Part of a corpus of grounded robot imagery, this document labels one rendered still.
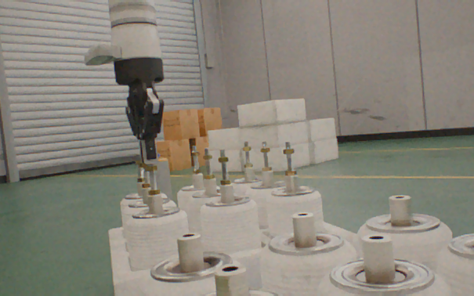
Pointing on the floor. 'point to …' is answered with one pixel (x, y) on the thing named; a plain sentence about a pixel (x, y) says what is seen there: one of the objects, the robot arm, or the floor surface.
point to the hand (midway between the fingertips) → (148, 151)
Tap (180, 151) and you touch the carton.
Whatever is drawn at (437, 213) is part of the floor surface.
